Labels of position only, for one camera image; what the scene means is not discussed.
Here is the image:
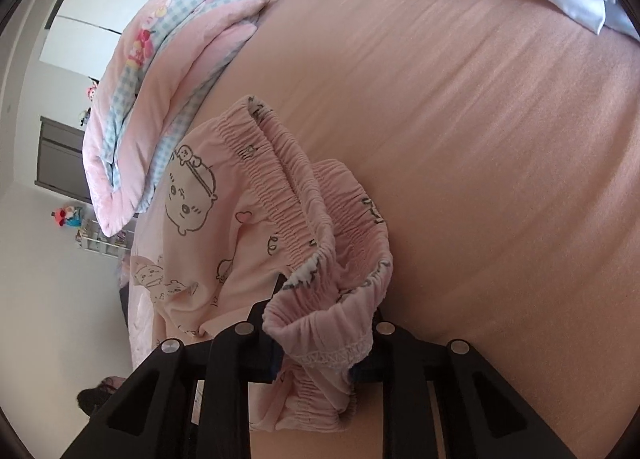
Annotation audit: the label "pink bed sheet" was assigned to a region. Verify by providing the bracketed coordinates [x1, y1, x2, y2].
[120, 0, 640, 459]

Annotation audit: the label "grey door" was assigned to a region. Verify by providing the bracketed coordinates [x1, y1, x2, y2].
[35, 116, 93, 190]

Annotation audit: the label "pink checked quilt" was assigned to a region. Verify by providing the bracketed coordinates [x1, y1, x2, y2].
[81, 0, 279, 236]

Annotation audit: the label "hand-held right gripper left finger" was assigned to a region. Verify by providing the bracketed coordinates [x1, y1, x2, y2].
[60, 275, 287, 459]

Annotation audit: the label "red and blue plush toy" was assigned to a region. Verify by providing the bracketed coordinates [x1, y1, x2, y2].
[51, 205, 84, 230]

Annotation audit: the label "dark fuzzy object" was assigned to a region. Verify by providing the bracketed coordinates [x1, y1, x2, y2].
[77, 375, 124, 416]

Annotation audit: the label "pink printed pajama top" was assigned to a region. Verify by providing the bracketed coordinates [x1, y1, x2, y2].
[127, 256, 206, 335]

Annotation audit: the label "white wire shelf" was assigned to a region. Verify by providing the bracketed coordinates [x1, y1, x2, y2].
[75, 219, 136, 258]

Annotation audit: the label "pink printed pajama pants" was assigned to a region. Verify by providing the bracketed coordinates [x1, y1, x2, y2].
[150, 95, 396, 435]

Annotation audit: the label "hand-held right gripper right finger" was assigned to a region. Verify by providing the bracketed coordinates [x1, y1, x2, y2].
[350, 309, 583, 459]

